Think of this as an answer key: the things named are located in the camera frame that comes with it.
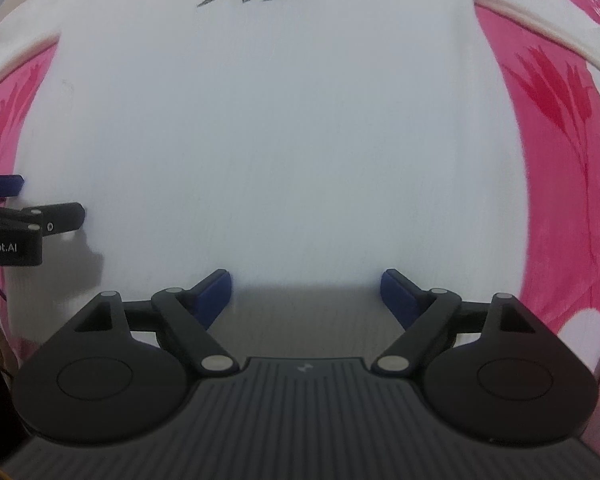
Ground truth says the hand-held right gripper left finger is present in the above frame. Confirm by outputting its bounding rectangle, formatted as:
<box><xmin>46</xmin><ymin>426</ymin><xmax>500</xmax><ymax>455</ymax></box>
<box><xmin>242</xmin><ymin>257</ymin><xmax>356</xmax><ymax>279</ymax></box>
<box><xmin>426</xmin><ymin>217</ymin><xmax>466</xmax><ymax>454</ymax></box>
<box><xmin>75</xmin><ymin>269</ymin><xmax>239</xmax><ymax>377</ymax></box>

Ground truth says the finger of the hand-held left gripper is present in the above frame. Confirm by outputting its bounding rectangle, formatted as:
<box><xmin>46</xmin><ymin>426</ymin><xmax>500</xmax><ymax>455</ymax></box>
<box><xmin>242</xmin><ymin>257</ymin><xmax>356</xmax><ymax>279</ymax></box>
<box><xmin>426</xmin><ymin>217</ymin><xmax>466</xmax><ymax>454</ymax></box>
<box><xmin>0</xmin><ymin>202</ymin><xmax>86</xmax><ymax>235</ymax></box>
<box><xmin>0</xmin><ymin>174</ymin><xmax>25</xmax><ymax>200</ymax></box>

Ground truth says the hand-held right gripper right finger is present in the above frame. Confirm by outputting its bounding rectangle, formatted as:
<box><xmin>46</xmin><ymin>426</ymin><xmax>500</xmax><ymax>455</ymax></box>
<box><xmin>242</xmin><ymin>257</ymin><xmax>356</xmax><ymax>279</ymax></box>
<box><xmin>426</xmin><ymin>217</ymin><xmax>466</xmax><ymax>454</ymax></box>
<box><xmin>371</xmin><ymin>268</ymin><xmax>538</xmax><ymax>376</ymax></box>

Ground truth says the white deer sweater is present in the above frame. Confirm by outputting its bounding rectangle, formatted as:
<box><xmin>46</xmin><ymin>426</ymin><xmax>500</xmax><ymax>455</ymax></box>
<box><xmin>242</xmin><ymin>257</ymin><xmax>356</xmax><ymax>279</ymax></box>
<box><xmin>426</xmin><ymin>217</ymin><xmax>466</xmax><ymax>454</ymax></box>
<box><xmin>0</xmin><ymin>0</ymin><xmax>600</xmax><ymax>361</ymax></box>

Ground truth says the pink floral blanket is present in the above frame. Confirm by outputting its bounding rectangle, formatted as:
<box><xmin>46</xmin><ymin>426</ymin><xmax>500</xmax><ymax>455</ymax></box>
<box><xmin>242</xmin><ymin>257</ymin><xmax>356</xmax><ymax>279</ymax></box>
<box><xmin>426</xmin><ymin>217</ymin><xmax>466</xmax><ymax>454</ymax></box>
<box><xmin>0</xmin><ymin>0</ymin><xmax>600</xmax><ymax>461</ymax></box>

